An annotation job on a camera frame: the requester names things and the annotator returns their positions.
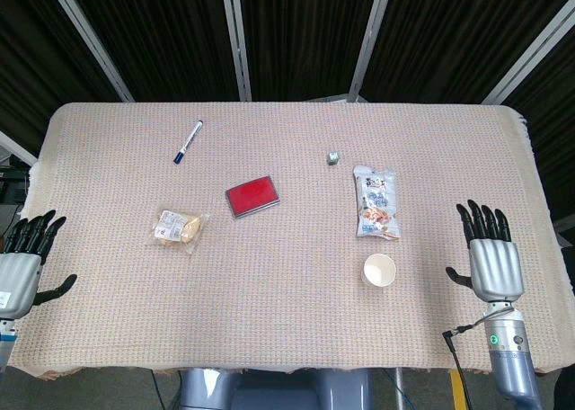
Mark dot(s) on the bread in clear wrapper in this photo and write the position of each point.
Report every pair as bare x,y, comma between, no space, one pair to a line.
177,229

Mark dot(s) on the small green wrapped cube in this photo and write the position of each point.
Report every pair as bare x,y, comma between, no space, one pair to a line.
332,157

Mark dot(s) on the white paper cup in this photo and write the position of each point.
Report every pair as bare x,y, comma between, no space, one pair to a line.
379,270

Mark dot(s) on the black pleated curtain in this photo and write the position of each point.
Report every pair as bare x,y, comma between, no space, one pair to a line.
458,32
305,32
157,32

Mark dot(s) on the white snack bag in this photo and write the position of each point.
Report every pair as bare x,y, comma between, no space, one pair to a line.
376,203

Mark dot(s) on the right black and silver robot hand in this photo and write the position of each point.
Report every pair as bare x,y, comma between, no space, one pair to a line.
496,266

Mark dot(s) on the red ink pad case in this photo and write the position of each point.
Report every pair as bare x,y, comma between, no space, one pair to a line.
253,196

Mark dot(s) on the thin metal pole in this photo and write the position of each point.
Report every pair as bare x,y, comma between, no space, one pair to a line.
397,389

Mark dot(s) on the silver metal frame post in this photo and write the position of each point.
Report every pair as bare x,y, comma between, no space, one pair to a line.
237,41
90,41
18,148
372,41
530,55

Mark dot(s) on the grey robot torso base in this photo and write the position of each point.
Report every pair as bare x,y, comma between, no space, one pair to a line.
274,389

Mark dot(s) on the white marker with blue cap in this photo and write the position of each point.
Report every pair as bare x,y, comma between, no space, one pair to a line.
188,141

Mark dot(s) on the beige woven tablecloth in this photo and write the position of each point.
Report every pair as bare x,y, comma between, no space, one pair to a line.
278,302

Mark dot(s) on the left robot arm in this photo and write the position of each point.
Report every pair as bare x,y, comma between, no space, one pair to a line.
6,338

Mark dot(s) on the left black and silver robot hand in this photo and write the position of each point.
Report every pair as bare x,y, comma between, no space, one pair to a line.
18,275

